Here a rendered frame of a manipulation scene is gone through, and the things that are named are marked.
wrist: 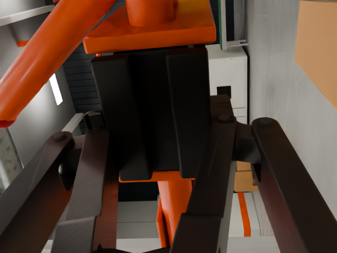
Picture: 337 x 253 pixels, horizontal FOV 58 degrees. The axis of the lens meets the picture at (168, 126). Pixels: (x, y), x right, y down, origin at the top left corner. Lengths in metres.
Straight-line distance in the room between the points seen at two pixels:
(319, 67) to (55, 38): 0.23
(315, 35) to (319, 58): 0.02
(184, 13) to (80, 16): 0.05
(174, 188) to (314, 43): 0.20
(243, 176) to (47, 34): 7.11
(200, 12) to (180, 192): 0.11
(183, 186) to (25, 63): 0.12
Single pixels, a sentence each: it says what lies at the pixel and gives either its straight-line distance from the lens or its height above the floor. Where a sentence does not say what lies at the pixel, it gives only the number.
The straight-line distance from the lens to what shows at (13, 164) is 6.58.
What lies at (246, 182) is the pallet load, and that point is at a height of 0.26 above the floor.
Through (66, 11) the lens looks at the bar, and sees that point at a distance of 0.18.
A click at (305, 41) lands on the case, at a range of 0.35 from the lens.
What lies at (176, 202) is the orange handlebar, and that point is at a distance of 0.20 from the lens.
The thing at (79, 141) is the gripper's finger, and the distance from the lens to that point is 0.16.
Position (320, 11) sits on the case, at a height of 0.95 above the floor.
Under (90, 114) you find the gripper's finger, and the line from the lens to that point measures 0.16.
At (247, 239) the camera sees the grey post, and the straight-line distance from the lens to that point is 3.24.
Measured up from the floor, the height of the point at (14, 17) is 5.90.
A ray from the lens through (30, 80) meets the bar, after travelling 0.20.
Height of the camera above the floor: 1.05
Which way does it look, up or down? 7 degrees up
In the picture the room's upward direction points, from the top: 94 degrees counter-clockwise
